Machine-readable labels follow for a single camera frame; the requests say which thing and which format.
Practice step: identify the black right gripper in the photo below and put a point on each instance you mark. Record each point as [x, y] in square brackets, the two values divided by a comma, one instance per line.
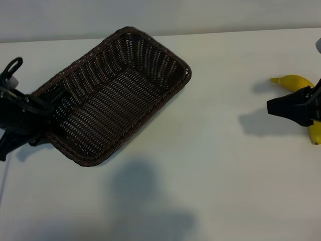
[317, 100]

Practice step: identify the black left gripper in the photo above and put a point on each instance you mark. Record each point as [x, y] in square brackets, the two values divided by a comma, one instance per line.
[22, 118]

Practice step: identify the yellow banana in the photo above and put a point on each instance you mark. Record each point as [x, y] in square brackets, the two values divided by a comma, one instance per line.
[293, 80]

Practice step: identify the dark brown woven basket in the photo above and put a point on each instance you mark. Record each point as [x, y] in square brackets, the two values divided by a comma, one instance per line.
[113, 105]

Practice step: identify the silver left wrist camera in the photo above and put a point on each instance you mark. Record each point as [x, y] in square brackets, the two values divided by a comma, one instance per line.
[8, 82]

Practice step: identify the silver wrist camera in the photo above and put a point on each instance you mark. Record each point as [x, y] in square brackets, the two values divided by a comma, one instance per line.
[8, 82]
[318, 45]

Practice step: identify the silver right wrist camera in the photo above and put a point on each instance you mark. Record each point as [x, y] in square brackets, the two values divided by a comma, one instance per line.
[318, 45]

